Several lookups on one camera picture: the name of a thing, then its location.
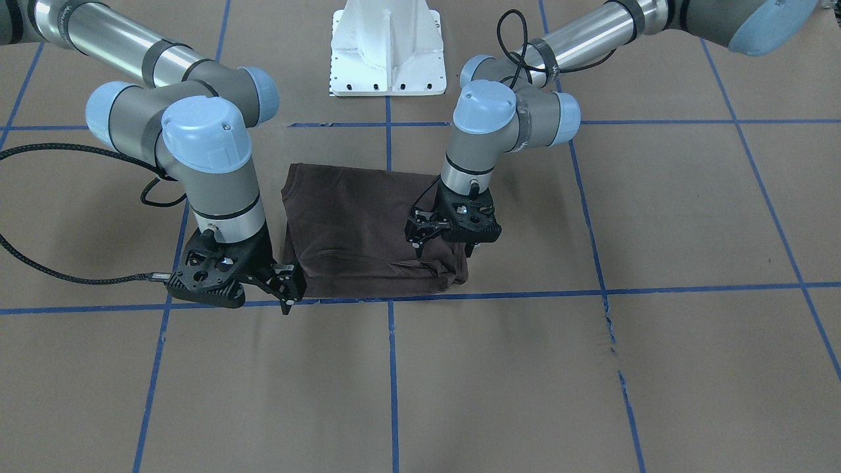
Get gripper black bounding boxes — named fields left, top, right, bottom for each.
left=173, top=225, right=307, bottom=315
left=403, top=185, right=502, bottom=259

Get brown t-shirt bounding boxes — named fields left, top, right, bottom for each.
left=282, top=164, right=468, bottom=299

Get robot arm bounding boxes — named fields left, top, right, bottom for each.
left=2, top=1, right=306, bottom=314
left=405, top=1, right=817, bottom=256

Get brown paper table cover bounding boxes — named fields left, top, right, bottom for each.
left=1, top=1, right=840, bottom=472

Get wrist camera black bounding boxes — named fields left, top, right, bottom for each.
left=164, top=249, right=246, bottom=309
left=448, top=192, right=502, bottom=243

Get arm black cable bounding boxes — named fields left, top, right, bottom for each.
left=411, top=9, right=618, bottom=211
left=0, top=143, right=188, bottom=286

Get white camera mast with base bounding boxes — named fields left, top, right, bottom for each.
left=329, top=1, right=447, bottom=97

